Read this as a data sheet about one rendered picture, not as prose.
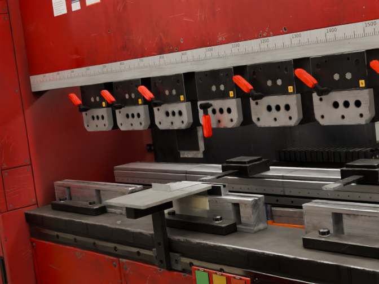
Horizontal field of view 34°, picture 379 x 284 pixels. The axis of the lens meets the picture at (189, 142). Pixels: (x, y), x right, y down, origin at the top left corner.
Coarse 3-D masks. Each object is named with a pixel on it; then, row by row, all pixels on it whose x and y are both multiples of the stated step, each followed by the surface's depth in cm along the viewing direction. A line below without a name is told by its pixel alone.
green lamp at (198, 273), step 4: (196, 272) 157; (200, 272) 156; (204, 272) 155; (196, 276) 157; (200, 276) 156; (204, 276) 155; (196, 280) 158; (200, 280) 156; (204, 280) 155; (208, 280) 154
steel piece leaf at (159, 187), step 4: (152, 184) 185; (156, 184) 183; (160, 184) 182; (164, 184) 180; (168, 184) 179; (172, 184) 190; (176, 184) 189; (180, 184) 188; (184, 184) 187; (188, 184) 186; (192, 184) 185; (152, 188) 185; (156, 188) 183; (160, 188) 182; (164, 188) 180; (168, 188) 179; (172, 188) 183; (176, 188) 182; (180, 188) 181
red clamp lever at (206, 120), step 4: (200, 104) 170; (204, 104) 169; (208, 104) 170; (200, 108) 170; (204, 108) 169; (208, 108) 171; (204, 112) 170; (204, 116) 170; (208, 116) 170; (204, 120) 170; (208, 120) 170; (204, 124) 170; (208, 124) 170; (204, 128) 170; (208, 128) 170; (204, 132) 171; (208, 132) 170; (208, 136) 171
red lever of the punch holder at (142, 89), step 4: (140, 88) 188; (144, 88) 188; (140, 92) 188; (144, 92) 187; (148, 92) 187; (144, 96) 187; (148, 96) 186; (152, 96) 187; (148, 100) 187; (152, 100) 186; (152, 104) 185; (156, 104) 184; (160, 104) 185
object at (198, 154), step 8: (184, 128) 187; (192, 128) 184; (200, 128) 184; (176, 136) 190; (184, 136) 188; (192, 136) 185; (200, 136) 184; (184, 144) 188; (192, 144) 186; (200, 144) 184; (184, 152) 190; (192, 152) 187; (200, 152) 185
